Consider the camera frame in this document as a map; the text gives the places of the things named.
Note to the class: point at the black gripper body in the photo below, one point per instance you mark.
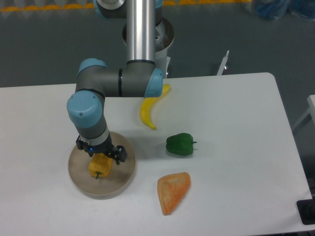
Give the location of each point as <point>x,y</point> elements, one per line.
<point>104,148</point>

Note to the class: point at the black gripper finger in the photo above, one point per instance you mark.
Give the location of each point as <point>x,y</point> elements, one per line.
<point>118,154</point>
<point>85,146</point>

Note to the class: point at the yellow bell pepper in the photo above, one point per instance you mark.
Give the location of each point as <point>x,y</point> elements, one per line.
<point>100,165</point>

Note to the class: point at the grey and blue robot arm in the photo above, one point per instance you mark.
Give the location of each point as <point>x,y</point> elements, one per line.
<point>95,82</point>

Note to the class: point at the beige round plate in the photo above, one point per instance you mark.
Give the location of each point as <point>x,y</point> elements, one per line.
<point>98,186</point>

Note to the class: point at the green bell pepper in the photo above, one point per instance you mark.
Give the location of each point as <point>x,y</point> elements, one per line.
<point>180,144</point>

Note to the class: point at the yellow banana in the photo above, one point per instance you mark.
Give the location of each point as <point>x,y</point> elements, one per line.
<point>148,103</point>

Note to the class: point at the orange triangular bread piece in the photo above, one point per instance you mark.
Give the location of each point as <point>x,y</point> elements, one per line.
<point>171,189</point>

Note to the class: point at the black device at table edge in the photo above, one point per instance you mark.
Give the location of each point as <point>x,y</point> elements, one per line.
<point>306,210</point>

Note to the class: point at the white furniture at right edge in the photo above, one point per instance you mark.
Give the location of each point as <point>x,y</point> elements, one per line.
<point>306,117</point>

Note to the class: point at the blue plastic bag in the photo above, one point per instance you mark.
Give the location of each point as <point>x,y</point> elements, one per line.
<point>272,10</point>

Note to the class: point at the white metal bracket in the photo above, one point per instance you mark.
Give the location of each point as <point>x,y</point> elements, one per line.
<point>223,65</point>

